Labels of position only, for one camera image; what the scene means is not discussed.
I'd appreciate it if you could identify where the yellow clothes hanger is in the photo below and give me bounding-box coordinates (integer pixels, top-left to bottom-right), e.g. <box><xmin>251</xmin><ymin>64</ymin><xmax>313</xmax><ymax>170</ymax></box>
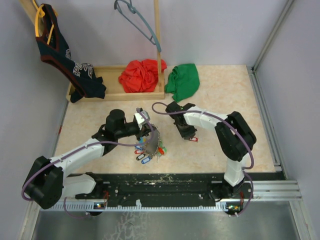
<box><xmin>32</xmin><ymin>0</ymin><xmax>55</xmax><ymax>45</ymax></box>

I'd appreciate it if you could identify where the bunch of coloured keys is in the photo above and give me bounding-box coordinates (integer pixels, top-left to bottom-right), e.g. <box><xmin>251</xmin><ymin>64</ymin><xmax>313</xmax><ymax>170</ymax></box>
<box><xmin>134</xmin><ymin>139</ymin><xmax>167</xmax><ymax>165</ymax></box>

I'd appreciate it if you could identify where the wooden tray rack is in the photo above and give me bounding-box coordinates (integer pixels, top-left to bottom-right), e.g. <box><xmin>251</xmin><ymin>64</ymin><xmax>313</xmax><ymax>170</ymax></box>
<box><xmin>19</xmin><ymin>0</ymin><xmax>166</xmax><ymax>102</ymax></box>

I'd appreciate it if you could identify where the red crumpled cloth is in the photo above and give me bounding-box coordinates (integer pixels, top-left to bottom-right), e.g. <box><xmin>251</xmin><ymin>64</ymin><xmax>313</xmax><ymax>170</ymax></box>
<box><xmin>118</xmin><ymin>59</ymin><xmax>159</xmax><ymax>93</ymax></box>

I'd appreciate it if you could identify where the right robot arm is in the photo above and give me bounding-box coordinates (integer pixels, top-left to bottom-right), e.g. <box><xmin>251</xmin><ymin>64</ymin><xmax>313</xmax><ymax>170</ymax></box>
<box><xmin>165</xmin><ymin>101</ymin><xmax>257</xmax><ymax>198</ymax></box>

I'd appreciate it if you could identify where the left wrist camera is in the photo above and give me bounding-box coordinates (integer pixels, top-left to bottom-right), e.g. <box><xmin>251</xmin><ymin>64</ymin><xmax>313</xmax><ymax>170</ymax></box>
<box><xmin>134</xmin><ymin>108</ymin><xmax>150</xmax><ymax>130</ymax></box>

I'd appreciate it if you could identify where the grey cable duct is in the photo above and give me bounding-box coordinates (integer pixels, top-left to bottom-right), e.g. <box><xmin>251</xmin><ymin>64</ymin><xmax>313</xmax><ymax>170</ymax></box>
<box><xmin>46</xmin><ymin>199</ymin><xmax>238</xmax><ymax>213</ymax></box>

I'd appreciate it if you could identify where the navy blue tank top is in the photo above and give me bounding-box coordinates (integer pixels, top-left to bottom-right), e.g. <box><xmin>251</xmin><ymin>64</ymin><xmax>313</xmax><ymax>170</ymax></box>
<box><xmin>35</xmin><ymin>4</ymin><xmax>107</xmax><ymax>103</ymax></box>

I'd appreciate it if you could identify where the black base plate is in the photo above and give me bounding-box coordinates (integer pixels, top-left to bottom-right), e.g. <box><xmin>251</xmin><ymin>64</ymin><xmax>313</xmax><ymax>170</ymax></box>
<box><xmin>75</xmin><ymin>173</ymin><xmax>253</xmax><ymax>208</ymax></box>

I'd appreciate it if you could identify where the grey-blue clothes hanger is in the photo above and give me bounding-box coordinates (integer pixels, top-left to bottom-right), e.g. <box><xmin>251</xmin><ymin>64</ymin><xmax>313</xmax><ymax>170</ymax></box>
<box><xmin>114</xmin><ymin>0</ymin><xmax>162</xmax><ymax>53</ymax></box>

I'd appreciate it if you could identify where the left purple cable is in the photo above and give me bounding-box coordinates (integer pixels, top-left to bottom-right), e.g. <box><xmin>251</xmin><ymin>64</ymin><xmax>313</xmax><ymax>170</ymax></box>
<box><xmin>21</xmin><ymin>107</ymin><xmax>156</xmax><ymax>220</ymax></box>

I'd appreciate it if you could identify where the green crumpled cloth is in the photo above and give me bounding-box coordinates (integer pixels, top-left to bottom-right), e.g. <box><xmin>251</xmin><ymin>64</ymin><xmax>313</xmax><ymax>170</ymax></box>
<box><xmin>164</xmin><ymin>63</ymin><xmax>200</xmax><ymax>103</ymax></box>

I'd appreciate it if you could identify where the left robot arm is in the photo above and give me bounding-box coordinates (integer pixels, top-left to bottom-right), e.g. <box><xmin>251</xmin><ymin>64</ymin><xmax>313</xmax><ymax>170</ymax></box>
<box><xmin>21</xmin><ymin>108</ymin><xmax>156</xmax><ymax>210</ymax></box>

